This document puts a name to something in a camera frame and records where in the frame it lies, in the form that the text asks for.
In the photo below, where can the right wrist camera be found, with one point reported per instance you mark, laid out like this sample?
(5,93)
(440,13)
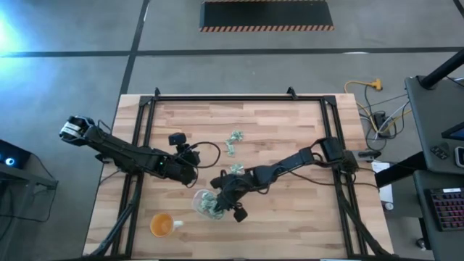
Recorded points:
(240,215)

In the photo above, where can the black pole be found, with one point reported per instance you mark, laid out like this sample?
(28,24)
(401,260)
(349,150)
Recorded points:
(442,69)

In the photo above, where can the clear plastic container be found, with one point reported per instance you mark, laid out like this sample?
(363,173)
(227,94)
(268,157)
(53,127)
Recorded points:
(195,203)

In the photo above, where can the dark side table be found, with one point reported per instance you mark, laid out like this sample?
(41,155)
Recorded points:
(36,181)

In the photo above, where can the white mug orange inside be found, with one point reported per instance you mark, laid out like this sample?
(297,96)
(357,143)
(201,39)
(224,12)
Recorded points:
(161,224)

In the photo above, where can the black power strip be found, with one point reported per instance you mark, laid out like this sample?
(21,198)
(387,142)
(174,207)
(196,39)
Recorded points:
(380,119)

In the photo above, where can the dark keyboard desk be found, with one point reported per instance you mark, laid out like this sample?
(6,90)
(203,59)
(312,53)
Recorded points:
(420,181)

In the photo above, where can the dark tablet screen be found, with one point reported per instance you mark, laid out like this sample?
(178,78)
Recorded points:
(456,133)

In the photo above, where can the black computer blue light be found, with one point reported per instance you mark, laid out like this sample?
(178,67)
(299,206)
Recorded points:
(16,154)

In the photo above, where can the small round white object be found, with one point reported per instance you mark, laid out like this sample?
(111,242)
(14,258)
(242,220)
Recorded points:
(389,206)

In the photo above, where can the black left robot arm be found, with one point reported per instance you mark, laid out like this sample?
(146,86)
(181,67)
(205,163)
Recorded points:
(116,152)

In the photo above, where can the chair castor wheel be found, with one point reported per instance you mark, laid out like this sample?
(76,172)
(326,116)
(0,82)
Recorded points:
(421,243)

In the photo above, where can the white paper sheet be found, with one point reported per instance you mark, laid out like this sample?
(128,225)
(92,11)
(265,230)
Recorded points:
(387,194)

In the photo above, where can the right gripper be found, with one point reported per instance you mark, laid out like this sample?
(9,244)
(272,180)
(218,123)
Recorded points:
(235,188)

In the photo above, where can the backlit black keyboard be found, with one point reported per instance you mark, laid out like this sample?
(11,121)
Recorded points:
(447,210)

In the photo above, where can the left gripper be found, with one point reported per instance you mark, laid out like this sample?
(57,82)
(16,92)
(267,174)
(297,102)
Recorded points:
(179,170)

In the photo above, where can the black hazard-striped mat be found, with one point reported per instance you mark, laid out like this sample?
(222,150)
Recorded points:
(266,14)

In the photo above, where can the dark grey desk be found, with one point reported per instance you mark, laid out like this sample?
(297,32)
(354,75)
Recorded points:
(431,119)

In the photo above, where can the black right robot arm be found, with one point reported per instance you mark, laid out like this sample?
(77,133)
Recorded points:
(290,163)

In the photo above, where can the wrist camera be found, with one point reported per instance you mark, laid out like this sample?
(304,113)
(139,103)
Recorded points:
(240,215)
(177,138)

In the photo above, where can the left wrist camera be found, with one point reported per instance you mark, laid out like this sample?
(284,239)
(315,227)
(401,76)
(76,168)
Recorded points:
(177,138)

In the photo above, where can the small black remote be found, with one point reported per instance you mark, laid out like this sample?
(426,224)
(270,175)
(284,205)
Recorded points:
(439,152)

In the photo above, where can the smartphone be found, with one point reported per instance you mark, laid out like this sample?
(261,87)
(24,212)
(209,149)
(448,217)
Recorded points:
(461,156)

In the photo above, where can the black table frame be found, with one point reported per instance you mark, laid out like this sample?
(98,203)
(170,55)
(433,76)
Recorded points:
(235,98)

